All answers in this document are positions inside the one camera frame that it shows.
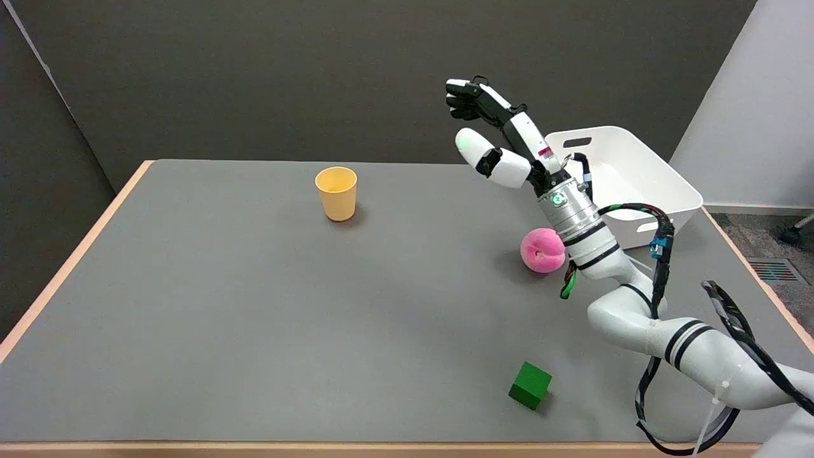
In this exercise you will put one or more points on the black chair caster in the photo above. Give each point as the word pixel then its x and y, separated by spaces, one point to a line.
pixel 792 236

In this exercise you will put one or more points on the pink peach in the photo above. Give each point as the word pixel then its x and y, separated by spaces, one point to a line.
pixel 541 250

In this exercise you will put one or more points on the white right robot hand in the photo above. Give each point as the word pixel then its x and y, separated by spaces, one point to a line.
pixel 512 166

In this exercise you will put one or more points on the floor vent grille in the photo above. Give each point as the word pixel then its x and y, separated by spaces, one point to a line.
pixel 776 271

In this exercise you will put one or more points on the green cube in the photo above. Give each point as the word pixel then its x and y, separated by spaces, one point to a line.
pixel 530 385

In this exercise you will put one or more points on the white plastic bin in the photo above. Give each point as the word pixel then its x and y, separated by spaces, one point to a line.
pixel 626 181

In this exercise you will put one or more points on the yellow cup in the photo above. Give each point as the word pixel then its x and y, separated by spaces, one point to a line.
pixel 336 193

